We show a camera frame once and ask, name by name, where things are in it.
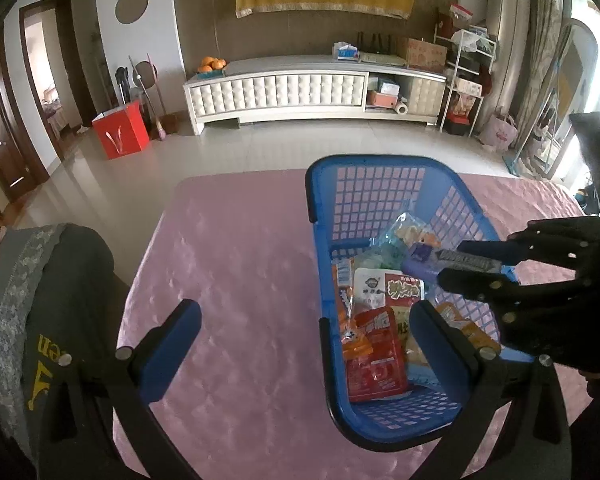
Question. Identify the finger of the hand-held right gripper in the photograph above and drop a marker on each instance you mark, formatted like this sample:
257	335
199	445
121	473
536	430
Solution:
555	242
530	300

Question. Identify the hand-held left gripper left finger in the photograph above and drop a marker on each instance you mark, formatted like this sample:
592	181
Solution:
172	345

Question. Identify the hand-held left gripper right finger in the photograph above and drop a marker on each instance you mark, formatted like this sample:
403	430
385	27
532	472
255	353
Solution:
437	350

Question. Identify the large red snack packet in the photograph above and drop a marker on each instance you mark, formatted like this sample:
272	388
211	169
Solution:
377	365

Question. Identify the red and yellow snack packet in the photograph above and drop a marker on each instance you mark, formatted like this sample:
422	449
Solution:
405	290

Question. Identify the blue plastic basket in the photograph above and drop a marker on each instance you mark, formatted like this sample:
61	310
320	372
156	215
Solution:
405	412

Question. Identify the cream white snack packet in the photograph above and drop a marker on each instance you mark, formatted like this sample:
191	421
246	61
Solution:
370	285

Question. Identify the green cracker packet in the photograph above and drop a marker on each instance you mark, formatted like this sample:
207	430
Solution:
380	259

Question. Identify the pale blue clear packet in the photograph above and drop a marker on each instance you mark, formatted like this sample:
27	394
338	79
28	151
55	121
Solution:
405	232

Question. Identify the pink tablecloth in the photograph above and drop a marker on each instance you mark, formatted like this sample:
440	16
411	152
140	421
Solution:
240	285

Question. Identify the arched grey board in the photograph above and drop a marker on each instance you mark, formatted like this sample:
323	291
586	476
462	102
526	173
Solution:
580	70

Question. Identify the chair with dark cover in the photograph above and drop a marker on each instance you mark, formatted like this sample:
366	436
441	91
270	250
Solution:
70	285

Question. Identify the pink and white tote bag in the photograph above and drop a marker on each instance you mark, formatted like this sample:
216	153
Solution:
500	132

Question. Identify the standing air conditioner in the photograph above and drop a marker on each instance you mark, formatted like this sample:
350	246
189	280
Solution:
510	35

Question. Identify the patterned curtain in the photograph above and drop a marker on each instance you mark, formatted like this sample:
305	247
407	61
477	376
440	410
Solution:
545	10

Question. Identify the white metal rack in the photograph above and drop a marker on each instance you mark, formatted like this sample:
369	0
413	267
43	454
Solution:
452	80

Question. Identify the clear plastic bag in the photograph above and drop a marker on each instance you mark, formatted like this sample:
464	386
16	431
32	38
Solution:
470	40

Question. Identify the white paper roll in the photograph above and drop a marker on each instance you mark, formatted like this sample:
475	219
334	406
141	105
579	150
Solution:
401	108

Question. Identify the broom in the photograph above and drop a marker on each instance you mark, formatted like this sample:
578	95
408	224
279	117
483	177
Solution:
161	132

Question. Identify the red gift bag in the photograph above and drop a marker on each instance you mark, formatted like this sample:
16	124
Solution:
122	132

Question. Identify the red box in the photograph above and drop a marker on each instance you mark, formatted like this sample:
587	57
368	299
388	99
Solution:
381	99

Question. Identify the cardboard box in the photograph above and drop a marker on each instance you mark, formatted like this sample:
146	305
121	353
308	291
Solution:
422	54

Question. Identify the red and white bag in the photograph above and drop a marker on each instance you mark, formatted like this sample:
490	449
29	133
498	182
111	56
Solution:
460	12

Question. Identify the black upright object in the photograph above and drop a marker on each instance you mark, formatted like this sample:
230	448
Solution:
121	85

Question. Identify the row of dark bottles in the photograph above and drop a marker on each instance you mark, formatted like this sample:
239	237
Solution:
375	44

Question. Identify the brown wooden door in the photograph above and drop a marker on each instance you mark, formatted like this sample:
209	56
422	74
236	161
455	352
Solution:
5	135

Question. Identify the white tv cabinet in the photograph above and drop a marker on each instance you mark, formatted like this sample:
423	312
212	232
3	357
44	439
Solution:
280	90

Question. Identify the blue tissue box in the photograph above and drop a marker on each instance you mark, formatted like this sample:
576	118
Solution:
346	51

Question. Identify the pile of oranges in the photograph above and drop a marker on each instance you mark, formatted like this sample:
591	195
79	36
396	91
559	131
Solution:
211	64

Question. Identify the brown door frame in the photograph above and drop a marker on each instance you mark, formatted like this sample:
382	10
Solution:
77	85

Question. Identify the round brown wall decor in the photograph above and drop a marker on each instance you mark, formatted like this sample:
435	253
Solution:
132	6

